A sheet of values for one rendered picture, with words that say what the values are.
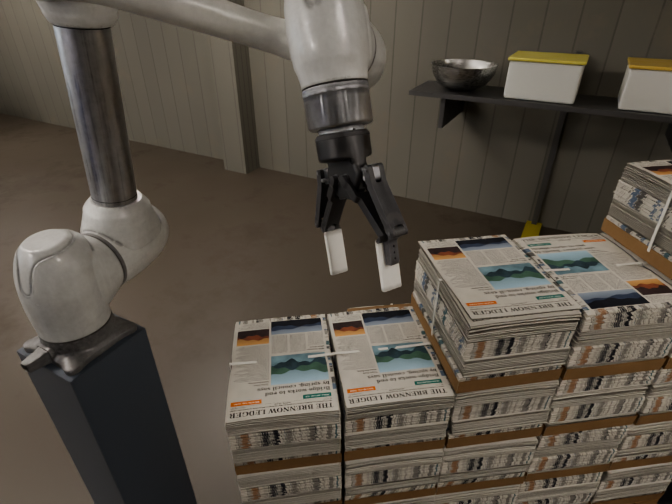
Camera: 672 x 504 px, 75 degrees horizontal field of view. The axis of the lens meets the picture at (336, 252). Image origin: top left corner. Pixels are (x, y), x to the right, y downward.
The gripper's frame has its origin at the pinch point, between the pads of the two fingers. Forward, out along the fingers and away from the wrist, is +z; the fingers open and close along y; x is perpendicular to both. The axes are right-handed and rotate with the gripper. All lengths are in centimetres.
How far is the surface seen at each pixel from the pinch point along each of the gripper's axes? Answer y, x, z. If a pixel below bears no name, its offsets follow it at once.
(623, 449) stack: 12, -94, 87
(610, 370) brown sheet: 5, -75, 49
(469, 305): 19, -40, 23
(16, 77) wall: 748, 62, -190
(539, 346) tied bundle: 11, -55, 36
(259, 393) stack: 49, 5, 39
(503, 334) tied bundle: 13, -45, 30
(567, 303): 8, -61, 26
